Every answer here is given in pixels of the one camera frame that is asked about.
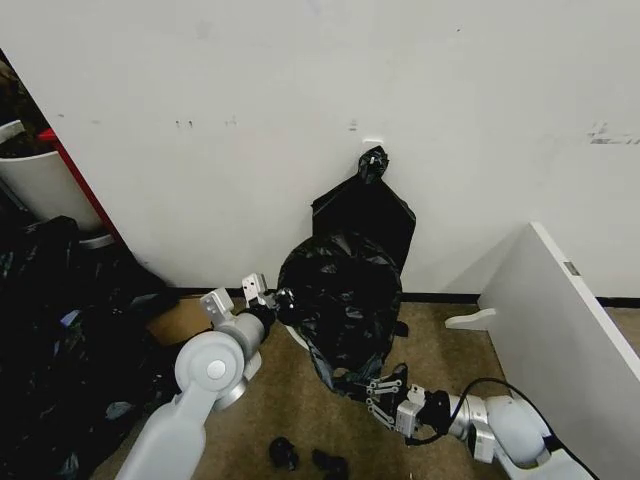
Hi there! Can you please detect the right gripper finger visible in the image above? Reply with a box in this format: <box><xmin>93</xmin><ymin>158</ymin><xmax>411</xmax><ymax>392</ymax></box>
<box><xmin>363</xmin><ymin>367</ymin><xmax>407</xmax><ymax>399</ymax></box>
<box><xmin>363</xmin><ymin>396</ymin><xmax>401</xmax><ymax>429</ymax></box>

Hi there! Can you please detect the dark potted plant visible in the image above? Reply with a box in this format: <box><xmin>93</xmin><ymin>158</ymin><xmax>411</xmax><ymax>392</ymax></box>
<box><xmin>0</xmin><ymin>49</ymin><xmax>49</xmax><ymax>159</ymax></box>

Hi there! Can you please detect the white round planter pot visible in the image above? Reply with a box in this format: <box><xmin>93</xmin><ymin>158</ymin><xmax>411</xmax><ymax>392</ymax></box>
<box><xmin>0</xmin><ymin>119</ymin><xmax>104</xmax><ymax>237</ymax></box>

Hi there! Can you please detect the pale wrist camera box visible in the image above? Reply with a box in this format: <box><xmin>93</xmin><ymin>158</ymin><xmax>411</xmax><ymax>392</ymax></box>
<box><xmin>241</xmin><ymin>272</ymin><xmax>268</xmax><ymax>307</ymax></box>
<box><xmin>396</xmin><ymin>383</ymin><xmax>427</xmax><ymax>435</ymax></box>

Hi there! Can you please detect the white panel foot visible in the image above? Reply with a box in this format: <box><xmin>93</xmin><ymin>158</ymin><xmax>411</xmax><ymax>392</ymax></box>
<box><xmin>443</xmin><ymin>307</ymin><xmax>497</xmax><ymax>331</ymax></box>

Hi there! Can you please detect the flat black hanging bag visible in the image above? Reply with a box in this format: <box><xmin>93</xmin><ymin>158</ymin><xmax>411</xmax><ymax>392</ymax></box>
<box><xmin>310</xmin><ymin>143</ymin><xmax>419</xmax><ymax>271</ymax></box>

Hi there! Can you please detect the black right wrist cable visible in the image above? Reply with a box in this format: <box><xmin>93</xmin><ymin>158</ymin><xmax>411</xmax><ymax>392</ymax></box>
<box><xmin>405</xmin><ymin>377</ymin><xmax>564</xmax><ymax>451</ymax></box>

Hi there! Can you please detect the white planter saucer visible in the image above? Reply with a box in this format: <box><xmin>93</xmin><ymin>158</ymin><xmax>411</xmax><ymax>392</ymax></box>
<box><xmin>77</xmin><ymin>230</ymin><xmax>117</xmax><ymax>251</ymax></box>

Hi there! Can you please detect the pile of black bags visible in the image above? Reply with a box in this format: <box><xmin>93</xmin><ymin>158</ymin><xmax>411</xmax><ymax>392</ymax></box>
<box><xmin>0</xmin><ymin>214</ymin><xmax>182</xmax><ymax>480</ymax></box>

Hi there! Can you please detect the crumpled black plastic scrap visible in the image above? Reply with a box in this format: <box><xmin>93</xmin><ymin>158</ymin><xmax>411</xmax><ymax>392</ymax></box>
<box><xmin>268</xmin><ymin>436</ymin><xmax>302</xmax><ymax>472</ymax></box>
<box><xmin>310</xmin><ymin>448</ymin><xmax>350</xmax><ymax>480</ymax></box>

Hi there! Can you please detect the brown cardboard piece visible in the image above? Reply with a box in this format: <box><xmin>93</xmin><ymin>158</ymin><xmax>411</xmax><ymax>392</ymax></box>
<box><xmin>143</xmin><ymin>294</ymin><xmax>217</xmax><ymax>347</ymax></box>

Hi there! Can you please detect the black baseboard strip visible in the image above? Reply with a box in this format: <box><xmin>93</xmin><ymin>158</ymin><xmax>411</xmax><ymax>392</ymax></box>
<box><xmin>398</xmin><ymin>291</ymin><xmax>640</xmax><ymax>308</ymax></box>

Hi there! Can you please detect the white board panel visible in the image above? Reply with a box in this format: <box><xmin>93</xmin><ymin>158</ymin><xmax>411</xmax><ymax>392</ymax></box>
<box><xmin>477</xmin><ymin>221</ymin><xmax>640</xmax><ymax>480</ymax></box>

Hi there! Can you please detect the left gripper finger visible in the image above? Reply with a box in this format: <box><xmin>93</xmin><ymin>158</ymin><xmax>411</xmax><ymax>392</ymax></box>
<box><xmin>258</xmin><ymin>286</ymin><xmax>297</xmax><ymax>315</ymax></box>

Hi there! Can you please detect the black garbage bag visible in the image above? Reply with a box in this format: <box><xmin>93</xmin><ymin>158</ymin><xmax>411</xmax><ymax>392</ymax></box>
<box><xmin>277</xmin><ymin>232</ymin><xmax>409</xmax><ymax>404</ymax></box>

